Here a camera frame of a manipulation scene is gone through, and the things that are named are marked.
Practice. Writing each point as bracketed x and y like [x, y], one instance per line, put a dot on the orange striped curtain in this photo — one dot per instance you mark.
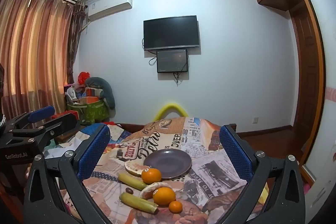
[34, 43]

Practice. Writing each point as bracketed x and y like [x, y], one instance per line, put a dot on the red box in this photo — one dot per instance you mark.
[63, 115]

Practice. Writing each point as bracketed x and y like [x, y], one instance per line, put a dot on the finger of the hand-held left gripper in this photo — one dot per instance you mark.
[59, 125]
[40, 112]

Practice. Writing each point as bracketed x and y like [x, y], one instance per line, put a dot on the wooden door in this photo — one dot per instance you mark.
[304, 69]

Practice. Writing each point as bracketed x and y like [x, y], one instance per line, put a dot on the dark round plate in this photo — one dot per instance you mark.
[168, 161]

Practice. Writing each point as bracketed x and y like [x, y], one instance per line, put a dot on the grey plush toy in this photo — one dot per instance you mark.
[105, 87]

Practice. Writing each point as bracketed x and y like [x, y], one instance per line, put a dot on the red plastic bag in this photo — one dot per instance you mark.
[83, 77]

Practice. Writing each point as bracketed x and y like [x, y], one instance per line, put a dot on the printed newspaper-pattern tablecloth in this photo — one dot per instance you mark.
[210, 187]

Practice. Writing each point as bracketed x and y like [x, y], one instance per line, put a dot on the long yellow-green sugarcane piece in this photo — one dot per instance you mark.
[137, 202]

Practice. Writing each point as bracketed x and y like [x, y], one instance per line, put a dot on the short yellow-green sugarcane piece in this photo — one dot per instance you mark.
[132, 181]

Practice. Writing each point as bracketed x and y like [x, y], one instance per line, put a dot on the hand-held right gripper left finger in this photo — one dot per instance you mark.
[93, 153]

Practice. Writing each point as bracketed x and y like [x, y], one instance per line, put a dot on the white wardrobe sliding door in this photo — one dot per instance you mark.
[323, 29]

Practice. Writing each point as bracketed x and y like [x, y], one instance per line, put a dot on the pomelo segment with white pith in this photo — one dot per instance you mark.
[133, 167]

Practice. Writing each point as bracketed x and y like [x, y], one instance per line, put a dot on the small black monitor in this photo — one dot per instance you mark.
[172, 60]

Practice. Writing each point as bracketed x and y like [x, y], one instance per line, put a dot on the black wall television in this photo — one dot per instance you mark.
[170, 32]

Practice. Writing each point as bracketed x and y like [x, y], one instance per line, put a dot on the orange with sticker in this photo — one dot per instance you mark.
[151, 176]
[164, 196]

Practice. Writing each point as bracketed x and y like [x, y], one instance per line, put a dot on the white air conditioner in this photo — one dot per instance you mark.
[110, 6]

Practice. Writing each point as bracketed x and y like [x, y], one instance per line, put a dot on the orange cardboard box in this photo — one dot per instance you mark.
[92, 95]

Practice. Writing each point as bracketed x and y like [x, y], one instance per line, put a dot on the dark red grape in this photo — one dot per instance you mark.
[128, 190]

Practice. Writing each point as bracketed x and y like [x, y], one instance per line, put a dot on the brown patterned curtain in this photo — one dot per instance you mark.
[74, 37]

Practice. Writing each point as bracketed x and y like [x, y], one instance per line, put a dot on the small mandarin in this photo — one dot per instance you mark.
[175, 207]

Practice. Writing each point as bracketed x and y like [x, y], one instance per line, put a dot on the pomelo segment with beige membrane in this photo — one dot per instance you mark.
[149, 188]

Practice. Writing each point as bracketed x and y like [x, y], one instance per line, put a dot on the white wall socket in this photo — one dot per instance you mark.
[255, 120]

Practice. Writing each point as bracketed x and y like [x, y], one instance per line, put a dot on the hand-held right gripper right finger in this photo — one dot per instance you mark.
[233, 153]

